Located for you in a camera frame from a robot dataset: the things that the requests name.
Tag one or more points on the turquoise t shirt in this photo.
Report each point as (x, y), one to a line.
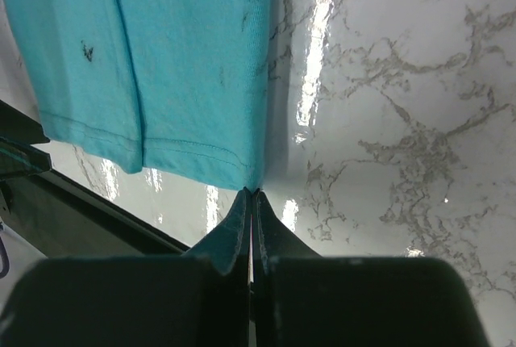
(174, 85)

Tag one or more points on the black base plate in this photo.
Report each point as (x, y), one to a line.
(61, 218)

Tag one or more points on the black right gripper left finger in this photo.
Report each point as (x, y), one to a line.
(224, 253)

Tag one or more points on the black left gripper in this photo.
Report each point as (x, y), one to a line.
(19, 133)

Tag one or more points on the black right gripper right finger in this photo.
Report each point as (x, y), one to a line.
(270, 238)

